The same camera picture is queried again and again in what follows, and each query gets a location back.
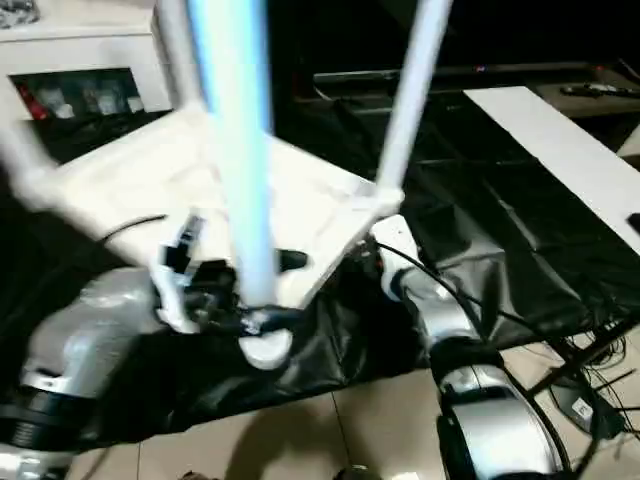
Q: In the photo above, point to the white plastic table leg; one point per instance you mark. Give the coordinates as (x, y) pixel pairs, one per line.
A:
(27, 170)
(410, 100)
(240, 150)
(175, 50)

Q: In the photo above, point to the white plastic table top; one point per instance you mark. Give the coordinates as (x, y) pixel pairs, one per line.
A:
(150, 165)

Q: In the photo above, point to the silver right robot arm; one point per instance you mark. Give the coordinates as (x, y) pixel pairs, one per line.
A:
(480, 410)

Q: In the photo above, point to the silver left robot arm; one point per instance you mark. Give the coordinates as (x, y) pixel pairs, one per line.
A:
(85, 325)

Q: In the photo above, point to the black mat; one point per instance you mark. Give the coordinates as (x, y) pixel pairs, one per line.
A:
(500, 250)

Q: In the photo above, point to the dark rounded robot part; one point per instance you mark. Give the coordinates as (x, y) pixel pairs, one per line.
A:
(356, 472)
(196, 475)

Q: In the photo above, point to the small white box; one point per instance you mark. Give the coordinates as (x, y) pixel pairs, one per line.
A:
(134, 105)

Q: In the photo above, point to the white flat board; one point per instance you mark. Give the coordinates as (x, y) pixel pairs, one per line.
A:
(550, 140)

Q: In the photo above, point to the white bottle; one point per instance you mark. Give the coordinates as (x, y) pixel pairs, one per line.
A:
(106, 102)

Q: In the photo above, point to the thin black rod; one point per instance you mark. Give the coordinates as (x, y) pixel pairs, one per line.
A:
(565, 370)

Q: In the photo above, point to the small white jar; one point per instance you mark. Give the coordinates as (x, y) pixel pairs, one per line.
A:
(62, 110)

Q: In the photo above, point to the red bottle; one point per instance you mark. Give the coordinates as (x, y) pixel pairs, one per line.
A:
(34, 105)

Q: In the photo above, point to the black flat stand base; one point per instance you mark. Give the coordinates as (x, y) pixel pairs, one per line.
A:
(582, 410)

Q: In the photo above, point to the brown wooden bench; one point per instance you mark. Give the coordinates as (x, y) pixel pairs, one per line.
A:
(600, 115)

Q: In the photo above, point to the black remote control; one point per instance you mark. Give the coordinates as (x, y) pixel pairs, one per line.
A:
(595, 90)

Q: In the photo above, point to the white cabinet with glass doors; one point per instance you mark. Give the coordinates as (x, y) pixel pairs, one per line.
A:
(75, 45)

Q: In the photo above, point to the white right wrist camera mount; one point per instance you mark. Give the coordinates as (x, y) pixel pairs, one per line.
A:
(397, 235)

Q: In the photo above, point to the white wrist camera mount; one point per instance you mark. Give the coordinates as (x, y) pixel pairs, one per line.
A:
(397, 235)
(172, 295)

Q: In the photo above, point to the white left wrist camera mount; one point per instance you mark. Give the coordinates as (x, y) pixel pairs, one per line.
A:
(172, 295)

